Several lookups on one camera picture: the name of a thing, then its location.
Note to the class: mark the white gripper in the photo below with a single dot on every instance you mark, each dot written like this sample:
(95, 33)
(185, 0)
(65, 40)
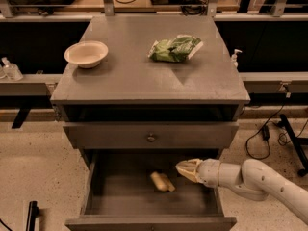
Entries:
(208, 172)

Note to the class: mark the green and yellow sponge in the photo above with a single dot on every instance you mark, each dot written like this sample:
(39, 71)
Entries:
(161, 182)

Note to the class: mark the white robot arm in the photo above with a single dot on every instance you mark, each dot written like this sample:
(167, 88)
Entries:
(252, 179)

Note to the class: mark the grey closed top drawer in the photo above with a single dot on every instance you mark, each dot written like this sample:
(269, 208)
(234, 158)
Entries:
(133, 135)

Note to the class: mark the round metal drawer knob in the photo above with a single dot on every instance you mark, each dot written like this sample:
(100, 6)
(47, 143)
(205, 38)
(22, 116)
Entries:
(151, 138)

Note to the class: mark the grey wooden drawer cabinet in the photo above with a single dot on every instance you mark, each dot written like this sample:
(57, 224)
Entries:
(129, 87)

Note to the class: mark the grey open middle drawer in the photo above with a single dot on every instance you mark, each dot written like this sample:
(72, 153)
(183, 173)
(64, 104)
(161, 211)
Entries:
(121, 196)

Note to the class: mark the black stand leg right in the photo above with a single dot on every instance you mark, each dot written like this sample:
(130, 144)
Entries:
(297, 142)

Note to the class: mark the white pump bottle right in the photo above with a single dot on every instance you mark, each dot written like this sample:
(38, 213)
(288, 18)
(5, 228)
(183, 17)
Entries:
(234, 57)

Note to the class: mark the green chip bag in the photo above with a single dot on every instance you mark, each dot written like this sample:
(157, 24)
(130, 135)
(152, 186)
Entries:
(176, 50)

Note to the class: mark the black object bottom left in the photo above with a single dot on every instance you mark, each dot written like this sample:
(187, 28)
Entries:
(33, 212)

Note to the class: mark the clear sanitizer bottle left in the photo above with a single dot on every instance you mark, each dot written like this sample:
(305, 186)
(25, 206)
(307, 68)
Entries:
(12, 70)

